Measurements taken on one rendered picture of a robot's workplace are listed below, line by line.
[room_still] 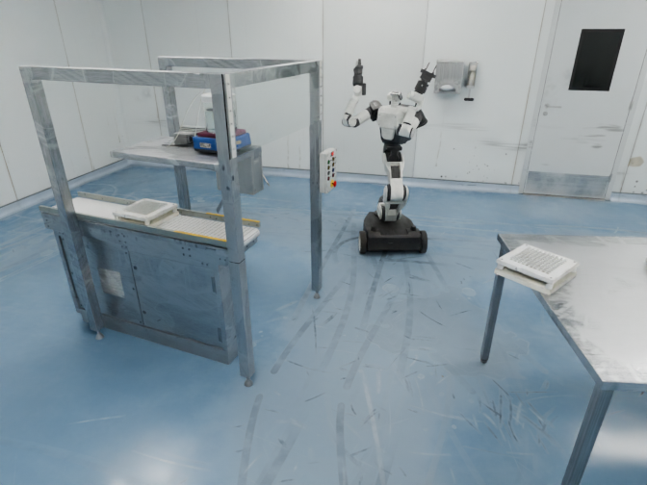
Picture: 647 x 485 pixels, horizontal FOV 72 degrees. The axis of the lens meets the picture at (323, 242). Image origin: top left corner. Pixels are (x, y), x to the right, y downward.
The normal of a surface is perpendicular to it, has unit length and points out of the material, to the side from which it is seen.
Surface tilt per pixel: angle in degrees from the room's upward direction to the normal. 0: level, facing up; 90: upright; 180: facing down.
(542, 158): 90
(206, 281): 90
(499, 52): 90
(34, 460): 0
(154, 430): 0
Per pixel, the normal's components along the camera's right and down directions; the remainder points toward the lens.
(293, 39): -0.25, 0.41
